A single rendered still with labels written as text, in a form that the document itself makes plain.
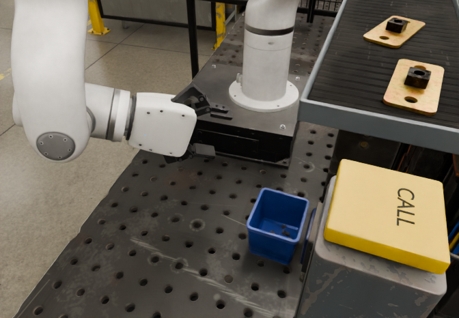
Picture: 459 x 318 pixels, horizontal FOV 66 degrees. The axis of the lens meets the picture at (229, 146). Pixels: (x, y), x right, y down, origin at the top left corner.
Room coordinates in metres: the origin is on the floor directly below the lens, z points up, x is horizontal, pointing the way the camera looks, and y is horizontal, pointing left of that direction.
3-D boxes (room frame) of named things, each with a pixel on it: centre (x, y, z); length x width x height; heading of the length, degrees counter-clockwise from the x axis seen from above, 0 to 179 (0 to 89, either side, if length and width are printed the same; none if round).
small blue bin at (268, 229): (0.43, -0.09, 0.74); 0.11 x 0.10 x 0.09; 159
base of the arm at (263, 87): (0.84, -0.09, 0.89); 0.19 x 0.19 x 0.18
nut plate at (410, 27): (0.37, -0.18, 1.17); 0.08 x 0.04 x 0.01; 138
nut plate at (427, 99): (0.26, -0.15, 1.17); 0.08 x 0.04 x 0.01; 151
